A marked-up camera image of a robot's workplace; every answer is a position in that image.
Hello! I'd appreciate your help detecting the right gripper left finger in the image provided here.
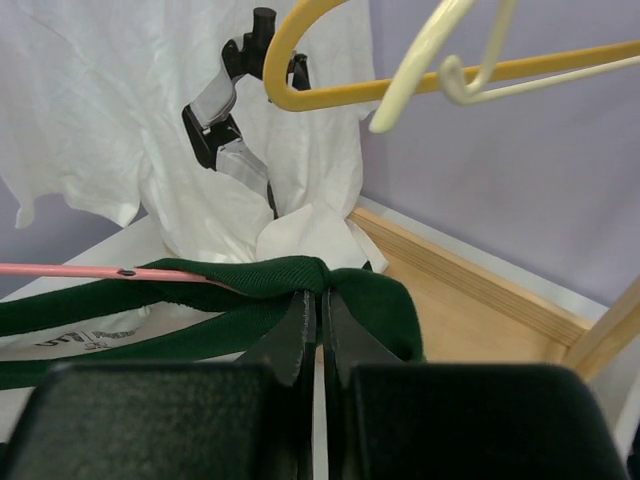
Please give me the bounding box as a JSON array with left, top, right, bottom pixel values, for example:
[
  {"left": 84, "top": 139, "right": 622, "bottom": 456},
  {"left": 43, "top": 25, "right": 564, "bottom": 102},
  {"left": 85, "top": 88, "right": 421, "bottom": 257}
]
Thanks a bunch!
[{"left": 1, "top": 293, "right": 316, "bottom": 479}]

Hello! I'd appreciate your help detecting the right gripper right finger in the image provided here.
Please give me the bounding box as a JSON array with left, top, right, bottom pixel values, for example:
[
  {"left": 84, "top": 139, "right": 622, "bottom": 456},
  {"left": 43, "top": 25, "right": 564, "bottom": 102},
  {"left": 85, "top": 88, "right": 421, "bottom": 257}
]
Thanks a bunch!
[{"left": 322, "top": 292, "right": 627, "bottom": 479}]

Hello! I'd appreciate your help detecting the dark green t shirt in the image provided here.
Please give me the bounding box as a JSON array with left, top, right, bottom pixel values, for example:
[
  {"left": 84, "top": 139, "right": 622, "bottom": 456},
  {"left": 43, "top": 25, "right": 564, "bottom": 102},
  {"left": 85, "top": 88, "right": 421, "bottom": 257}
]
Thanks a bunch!
[{"left": 1, "top": 256, "right": 424, "bottom": 362}]

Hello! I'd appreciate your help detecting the pink hanger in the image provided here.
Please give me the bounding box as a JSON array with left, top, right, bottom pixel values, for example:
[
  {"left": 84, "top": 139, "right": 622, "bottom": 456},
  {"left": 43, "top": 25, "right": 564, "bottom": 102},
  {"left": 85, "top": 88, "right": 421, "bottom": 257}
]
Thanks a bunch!
[{"left": 1, "top": 263, "right": 233, "bottom": 291}]

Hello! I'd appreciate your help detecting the yellow hanger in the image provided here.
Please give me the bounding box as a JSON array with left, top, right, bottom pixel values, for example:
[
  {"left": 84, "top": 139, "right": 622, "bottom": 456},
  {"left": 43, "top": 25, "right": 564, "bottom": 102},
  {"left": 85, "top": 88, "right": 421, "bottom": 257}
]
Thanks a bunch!
[{"left": 263, "top": 1, "right": 639, "bottom": 112}]

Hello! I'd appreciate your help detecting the white t shirt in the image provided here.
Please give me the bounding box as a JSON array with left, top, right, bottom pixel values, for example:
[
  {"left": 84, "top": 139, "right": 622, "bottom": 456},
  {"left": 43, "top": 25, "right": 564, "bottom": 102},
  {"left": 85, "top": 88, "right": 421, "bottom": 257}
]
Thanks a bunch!
[{"left": 0, "top": 0, "right": 391, "bottom": 351}]

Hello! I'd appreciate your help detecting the cream hanger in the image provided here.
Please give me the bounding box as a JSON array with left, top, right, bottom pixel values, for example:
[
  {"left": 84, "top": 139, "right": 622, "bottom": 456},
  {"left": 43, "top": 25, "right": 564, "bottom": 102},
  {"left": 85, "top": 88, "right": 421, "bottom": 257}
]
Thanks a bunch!
[{"left": 369, "top": 1, "right": 639, "bottom": 134}]

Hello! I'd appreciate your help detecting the wooden clothes rack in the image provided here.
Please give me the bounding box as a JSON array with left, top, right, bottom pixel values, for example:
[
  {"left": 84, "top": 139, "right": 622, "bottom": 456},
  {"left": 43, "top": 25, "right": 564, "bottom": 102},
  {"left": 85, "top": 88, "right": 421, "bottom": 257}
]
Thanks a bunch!
[{"left": 350, "top": 207, "right": 639, "bottom": 381}]

